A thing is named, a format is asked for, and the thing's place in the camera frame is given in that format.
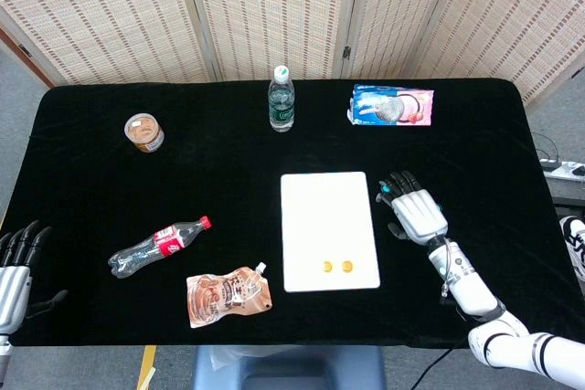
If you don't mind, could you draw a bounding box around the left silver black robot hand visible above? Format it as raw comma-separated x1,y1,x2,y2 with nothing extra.
0,219,69,332

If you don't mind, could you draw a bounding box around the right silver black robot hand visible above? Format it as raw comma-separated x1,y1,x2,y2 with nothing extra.
375,170,450,246

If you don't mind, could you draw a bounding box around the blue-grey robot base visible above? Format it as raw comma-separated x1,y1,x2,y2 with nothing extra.
190,344,388,390

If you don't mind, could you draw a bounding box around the white rectangular board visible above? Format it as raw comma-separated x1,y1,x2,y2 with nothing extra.
280,171,382,294

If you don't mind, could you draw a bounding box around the blue pink Oreo cookie pack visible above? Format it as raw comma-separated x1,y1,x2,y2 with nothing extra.
346,84,435,128

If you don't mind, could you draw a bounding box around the empty red-label cola bottle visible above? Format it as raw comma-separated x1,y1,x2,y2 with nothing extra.
107,215,213,279

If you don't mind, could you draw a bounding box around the white power strip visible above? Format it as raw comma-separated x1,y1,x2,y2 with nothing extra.
539,159,585,184

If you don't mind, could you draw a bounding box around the yellow floor tape strip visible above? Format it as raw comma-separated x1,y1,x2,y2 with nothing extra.
136,344,157,390

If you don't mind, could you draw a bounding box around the clear green-label water bottle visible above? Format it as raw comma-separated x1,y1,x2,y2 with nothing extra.
267,65,295,133

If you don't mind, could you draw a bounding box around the black velvet tablecloth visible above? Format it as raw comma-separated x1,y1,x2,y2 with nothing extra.
0,78,575,353

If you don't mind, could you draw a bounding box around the round clear plastic snack jar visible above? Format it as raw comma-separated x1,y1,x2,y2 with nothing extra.
123,112,165,154

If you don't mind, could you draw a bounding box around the brown peanut butter spout pouch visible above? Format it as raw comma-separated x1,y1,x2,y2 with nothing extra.
186,261,273,329

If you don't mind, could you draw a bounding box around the woven bamboo folding screen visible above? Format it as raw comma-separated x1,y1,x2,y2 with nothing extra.
0,0,585,108

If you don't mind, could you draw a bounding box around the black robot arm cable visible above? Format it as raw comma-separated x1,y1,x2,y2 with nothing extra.
413,344,468,390

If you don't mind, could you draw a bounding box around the thin black floor cable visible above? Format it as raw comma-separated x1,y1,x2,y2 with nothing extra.
532,132,561,163

